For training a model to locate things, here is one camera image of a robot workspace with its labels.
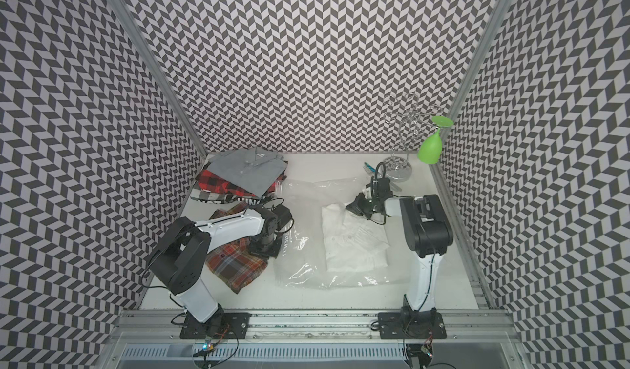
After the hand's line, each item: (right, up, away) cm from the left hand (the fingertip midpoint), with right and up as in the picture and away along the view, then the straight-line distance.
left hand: (265, 259), depth 86 cm
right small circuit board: (+50, -20, -18) cm, 57 cm away
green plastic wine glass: (+59, +39, +1) cm, 71 cm away
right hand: (+30, +16, +13) cm, 37 cm away
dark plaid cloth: (-10, 0, -2) cm, 10 cm away
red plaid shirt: (-27, +28, +13) cm, 41 cm away
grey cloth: (-8, +33, +15) cm, 37 cm away
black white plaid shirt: (-26, +21, +15) cm, 37 cm away
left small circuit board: (-11, -17, -19) cm, 28 cm away
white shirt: (+31, +6, +3) cm, 32 cm away
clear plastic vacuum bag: (+13, -1, -2) cm, 13 cm away
